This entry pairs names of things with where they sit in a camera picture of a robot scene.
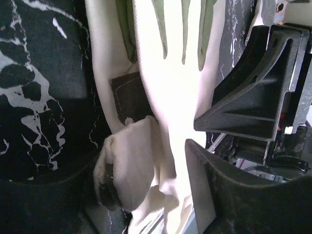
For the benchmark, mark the white glove grey patch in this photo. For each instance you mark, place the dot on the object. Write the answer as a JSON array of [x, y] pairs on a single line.
[[155, 64]]

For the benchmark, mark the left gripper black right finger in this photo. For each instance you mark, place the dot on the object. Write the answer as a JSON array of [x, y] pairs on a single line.
[[228, 200]]

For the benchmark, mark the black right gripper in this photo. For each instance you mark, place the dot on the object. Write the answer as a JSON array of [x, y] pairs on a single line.
[[260, 109]]

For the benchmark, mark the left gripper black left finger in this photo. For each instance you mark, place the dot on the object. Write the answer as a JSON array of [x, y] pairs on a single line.
[[52, 203]]

